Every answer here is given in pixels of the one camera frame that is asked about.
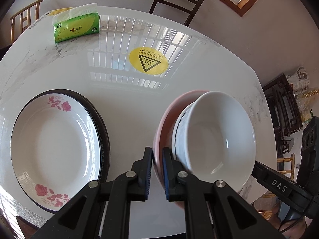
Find large blue floral plate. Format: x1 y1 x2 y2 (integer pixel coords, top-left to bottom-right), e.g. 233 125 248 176
40 89 111 183

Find yellow hot warning sticker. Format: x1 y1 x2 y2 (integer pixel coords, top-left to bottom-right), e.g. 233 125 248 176
129 47 168 75

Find white plate pink flowers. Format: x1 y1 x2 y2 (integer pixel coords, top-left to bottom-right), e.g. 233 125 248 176
10 91 102 213

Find newspaper bundle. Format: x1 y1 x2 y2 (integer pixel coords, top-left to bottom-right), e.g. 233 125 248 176
286 66 310 96

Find pink plastic bowl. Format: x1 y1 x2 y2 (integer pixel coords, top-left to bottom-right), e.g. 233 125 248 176
152 89 212 211

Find green tissue pack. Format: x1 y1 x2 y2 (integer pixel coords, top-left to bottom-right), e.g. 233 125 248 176
52 3 100 43

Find white cartoon bowl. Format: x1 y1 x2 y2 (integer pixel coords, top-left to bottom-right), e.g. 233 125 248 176
171 91 256 193

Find light wooden chair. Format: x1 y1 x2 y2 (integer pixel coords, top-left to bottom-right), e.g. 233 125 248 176
10 0 44 44

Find dark wooden side furniture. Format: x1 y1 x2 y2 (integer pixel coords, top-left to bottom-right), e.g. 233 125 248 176
263 74 302 158

